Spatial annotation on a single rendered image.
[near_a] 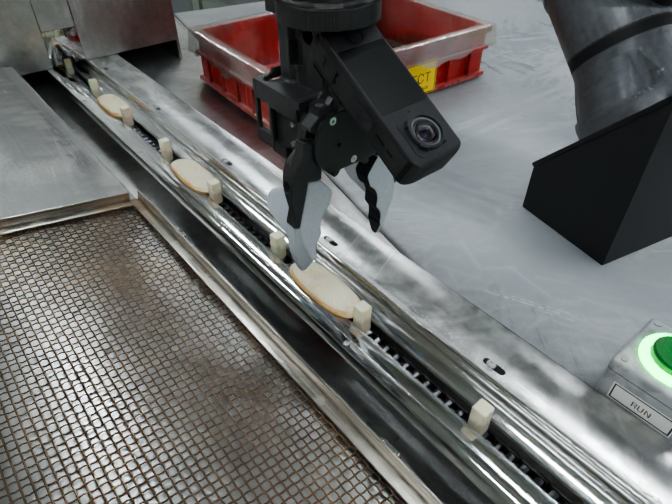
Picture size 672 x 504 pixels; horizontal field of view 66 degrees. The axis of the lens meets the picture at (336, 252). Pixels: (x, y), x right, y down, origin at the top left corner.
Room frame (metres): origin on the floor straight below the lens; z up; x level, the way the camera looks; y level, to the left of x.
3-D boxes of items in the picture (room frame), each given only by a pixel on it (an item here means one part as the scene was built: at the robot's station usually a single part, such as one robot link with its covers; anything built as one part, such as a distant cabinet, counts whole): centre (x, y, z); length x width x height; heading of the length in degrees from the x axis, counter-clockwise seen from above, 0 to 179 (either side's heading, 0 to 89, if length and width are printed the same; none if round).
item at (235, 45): (1.00, -0.01, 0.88); 0.49 x 0.34 x 0.10; 126
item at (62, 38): (0.97, 0.50, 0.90); 0.06 x 0.01 x 0.06; 130
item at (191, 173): (0.59, 0.19, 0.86); 0.10 x 0.04 x 0.01; 40
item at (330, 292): (0.38, 0.01, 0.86); 0.10 x 0.04 x 0.01; 41
